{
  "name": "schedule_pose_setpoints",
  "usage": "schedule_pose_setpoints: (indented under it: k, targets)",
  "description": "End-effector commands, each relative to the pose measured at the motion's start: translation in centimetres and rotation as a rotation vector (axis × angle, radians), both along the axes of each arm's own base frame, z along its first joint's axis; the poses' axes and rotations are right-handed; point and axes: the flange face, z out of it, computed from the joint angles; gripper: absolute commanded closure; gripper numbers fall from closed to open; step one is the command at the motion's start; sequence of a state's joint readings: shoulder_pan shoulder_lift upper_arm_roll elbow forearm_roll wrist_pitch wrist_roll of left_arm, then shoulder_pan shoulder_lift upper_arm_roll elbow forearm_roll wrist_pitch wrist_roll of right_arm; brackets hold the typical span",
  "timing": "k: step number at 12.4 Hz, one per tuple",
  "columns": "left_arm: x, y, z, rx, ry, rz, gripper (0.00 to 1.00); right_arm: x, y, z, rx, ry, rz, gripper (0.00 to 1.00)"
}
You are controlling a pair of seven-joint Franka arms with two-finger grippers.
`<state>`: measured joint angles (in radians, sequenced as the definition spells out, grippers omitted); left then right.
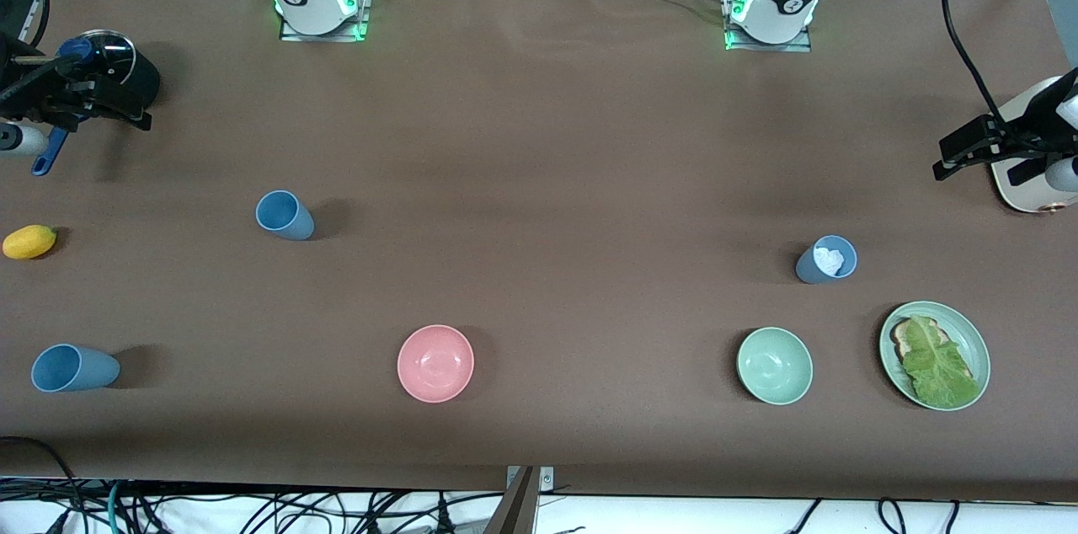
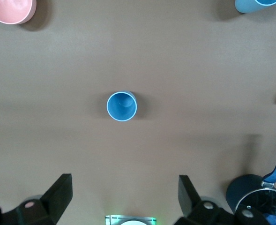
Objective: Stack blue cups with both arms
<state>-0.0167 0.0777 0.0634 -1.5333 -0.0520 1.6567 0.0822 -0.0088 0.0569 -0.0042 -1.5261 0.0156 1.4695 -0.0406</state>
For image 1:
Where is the white cutting board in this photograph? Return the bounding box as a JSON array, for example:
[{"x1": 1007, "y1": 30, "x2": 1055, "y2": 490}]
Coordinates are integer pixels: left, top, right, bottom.
[{"x1": 990, "y1": 75, "x2": 1078, "y2": 215}]

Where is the green plate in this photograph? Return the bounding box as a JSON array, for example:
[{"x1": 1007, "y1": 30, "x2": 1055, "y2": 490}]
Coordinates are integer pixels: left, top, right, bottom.
[{"x1": 879, "y1": 301, "x2": 991, "y2": 412}]

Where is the glass lid with blue knob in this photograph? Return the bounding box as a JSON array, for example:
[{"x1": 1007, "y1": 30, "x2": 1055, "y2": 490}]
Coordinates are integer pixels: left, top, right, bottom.
[{"x1": 49, "y1": 29, "x2": 137, "y2": 104}]

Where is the teal floor cable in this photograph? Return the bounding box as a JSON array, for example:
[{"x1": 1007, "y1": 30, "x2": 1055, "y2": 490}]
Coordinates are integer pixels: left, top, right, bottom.
[{"x1": 104, "y1": 481, "x2": 129, "y2": 534}]

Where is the grey beam under table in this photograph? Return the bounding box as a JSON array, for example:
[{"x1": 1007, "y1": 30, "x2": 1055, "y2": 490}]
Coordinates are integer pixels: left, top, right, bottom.
[{"x1": 483, "y1": 467, "x2": 541, "y2": 534}]

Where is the brown table cloth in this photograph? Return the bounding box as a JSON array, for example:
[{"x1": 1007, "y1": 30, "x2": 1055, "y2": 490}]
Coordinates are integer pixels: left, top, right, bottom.
[{"x1": 0, "y1": 0, "x2": 1078, "y2": 505}]

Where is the yellow lemon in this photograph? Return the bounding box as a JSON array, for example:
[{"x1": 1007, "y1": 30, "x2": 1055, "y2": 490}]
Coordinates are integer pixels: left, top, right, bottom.
[{"x1": 3, "y1": 224, "x2": 58, "y2": 260}]

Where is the toast slice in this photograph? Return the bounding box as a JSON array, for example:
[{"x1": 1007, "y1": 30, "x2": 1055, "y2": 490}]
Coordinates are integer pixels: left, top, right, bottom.
[{"x1": 893, "y1": 319, "x2": 974, "y2": 379}]

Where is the green lettuce leaf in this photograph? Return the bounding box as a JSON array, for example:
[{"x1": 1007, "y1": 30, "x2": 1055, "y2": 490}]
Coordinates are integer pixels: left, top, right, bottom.
[{"x1": 901, "y1": 315, "x2": 982, "y2": 409}]

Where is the metal table edge bracket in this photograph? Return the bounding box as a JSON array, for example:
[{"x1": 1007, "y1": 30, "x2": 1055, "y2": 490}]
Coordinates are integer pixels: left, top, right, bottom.
[{"x1": 505, "y1": 466, "x2": 556, "y2": 493}]

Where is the black pot with blue handle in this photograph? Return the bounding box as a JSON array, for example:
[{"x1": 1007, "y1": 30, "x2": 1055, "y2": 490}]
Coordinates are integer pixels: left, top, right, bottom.
[{"x1": 31, "y1": 45, "x2": 162, "y2": 177}]

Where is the green bowl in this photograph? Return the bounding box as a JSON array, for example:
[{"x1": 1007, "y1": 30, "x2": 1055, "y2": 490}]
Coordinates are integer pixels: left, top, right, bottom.
[{"x1": 737, "y1": 327, "x2": 814, "y2": 406}]

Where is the blue cup holding white paper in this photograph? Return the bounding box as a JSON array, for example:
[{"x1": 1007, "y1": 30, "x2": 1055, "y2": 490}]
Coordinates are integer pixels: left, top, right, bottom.
[{"x1": 795, "y1": 235, "x2": 858, "y2": 285}]

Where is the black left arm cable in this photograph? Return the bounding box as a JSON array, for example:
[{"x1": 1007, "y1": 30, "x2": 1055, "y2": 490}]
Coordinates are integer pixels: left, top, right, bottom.
[{"x1": 942, "y1": 0, "x2": 1011, "y2": 132}]

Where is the pink bowl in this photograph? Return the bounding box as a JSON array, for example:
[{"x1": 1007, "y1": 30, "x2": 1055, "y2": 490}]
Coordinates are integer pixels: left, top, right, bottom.
[{"x1": 397, "y1": 324, "x2": 475, "y2": 404}]

